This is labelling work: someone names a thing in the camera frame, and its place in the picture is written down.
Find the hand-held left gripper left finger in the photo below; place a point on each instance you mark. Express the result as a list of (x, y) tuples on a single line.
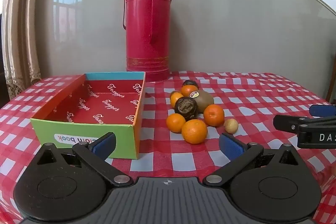
[(105, 145)]

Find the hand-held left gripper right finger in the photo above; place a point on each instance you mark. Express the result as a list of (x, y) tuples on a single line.
[(231, 147)]

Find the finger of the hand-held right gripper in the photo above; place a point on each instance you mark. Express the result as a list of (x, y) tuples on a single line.
[(323, 110), (286, 123)]

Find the colourful cardboard box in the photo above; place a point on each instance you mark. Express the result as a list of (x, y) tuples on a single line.
[(105, 102)]

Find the small yellowish fruit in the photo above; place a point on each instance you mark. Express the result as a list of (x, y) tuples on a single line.
[(231, 125)]

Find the red white checkered tablecloth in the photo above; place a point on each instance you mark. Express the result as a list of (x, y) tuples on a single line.
[(262, 98)]

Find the large mandarin orange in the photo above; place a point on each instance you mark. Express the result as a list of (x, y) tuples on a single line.
[(194, 131)]

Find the kiwi with sticker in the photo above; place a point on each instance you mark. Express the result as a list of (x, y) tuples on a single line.
[(206, 102)]

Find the dark round fruit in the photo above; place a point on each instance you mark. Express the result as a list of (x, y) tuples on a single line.
[(189, 82)]

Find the red thermos flask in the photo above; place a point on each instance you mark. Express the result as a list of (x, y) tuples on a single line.
[(147, 29)]

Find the beige curtain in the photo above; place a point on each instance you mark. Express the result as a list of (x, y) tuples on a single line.
[(21, 29)]

